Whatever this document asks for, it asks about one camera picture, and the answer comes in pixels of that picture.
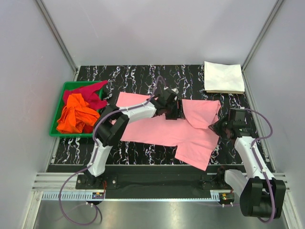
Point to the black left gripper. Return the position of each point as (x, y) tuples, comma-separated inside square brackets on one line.
[(177, 113)]

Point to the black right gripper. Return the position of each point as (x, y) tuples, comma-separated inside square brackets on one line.
[(215, 127)]

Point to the pink t shirt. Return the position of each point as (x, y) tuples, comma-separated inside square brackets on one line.
[(194, 140)]

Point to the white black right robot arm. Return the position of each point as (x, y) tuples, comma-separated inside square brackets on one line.
[(261, 194)]

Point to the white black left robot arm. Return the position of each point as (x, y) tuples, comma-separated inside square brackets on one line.
[(110, 127)]

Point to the white folded cloth stack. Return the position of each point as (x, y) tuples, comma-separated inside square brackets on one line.
[(223, 77)]

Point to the wooden board under cloth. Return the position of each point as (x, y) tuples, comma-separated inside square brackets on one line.
[(225, 92)]

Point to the magenta t shirt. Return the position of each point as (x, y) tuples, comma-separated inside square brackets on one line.
[(91, 91)]

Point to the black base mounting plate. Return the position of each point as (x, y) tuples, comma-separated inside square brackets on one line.
[(154, 182)]

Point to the orange t shirt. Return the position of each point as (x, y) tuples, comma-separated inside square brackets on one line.
[(77, 117)]

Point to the green plastic bin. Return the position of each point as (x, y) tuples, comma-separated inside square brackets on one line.
[(53, 131)]

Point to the right aluminium corner post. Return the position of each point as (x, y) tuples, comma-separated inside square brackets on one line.
[(267, 24)]

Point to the aluminium corner post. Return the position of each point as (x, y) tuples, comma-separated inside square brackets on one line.
[(267, 24), (46, 15)]

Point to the left aluminium corner post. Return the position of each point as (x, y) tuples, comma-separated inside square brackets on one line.
[(46, 15)]

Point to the aluminium front frame rail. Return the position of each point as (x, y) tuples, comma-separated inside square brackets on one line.
[(54, 184)]

